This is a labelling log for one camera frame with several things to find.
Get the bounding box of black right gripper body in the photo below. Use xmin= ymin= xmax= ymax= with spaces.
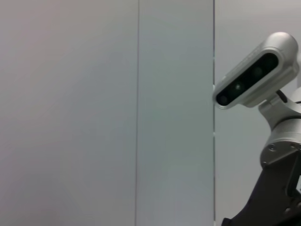
xmin=220 ymin=146 xmax=301 ymax=226

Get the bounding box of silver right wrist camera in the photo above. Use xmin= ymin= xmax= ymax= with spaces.
xmin=212 ymin=32 xmax=300 ymax=114

